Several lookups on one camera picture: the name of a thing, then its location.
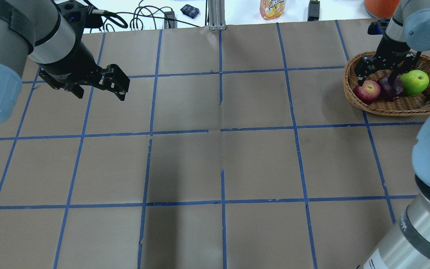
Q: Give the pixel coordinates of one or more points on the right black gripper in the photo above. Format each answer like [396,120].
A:
[389,49]

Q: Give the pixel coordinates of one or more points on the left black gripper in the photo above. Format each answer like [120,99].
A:
[74,63]

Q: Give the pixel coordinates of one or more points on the dark red apple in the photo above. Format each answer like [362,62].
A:
[390,92]

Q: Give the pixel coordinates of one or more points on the red yellow apple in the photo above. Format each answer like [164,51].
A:
[368,92]

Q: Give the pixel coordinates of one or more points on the green apple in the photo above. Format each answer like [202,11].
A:
[415,82]

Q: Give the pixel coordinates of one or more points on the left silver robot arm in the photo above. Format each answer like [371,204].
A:
[22,24]

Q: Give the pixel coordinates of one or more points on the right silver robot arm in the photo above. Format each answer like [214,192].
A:
[405,35]

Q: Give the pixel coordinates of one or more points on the brown wicker basket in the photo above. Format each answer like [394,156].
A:
[402,106]

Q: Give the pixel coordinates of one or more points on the orange bucket grey lid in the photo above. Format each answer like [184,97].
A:
[381,8]

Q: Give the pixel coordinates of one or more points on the black power adapter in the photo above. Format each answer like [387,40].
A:
[313,10]

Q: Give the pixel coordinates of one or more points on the yellow juice bottle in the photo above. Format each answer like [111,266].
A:
[271,9]

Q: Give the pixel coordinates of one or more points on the aluminium frame post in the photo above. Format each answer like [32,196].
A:
[216,15]

